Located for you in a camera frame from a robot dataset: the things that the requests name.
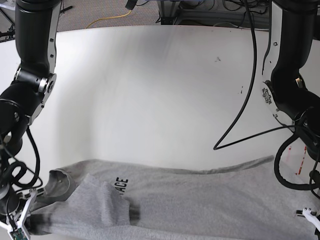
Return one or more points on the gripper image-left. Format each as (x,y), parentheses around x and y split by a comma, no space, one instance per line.
(15,208)

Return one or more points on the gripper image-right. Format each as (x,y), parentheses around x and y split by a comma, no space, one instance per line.
(311,216)

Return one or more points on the grey T-shirt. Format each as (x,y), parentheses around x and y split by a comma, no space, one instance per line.
(103,200)

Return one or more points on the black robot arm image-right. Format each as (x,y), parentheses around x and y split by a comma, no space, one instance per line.
(290,36)

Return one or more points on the black robot arm image-left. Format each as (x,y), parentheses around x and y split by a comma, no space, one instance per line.
(36,24)

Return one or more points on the red tape rectangle marking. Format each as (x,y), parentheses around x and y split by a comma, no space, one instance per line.
(295,158)

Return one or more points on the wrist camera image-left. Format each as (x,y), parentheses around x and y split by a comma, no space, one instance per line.
(19,234)

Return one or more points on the aluminium frame base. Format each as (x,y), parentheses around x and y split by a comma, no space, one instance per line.
(173,12)

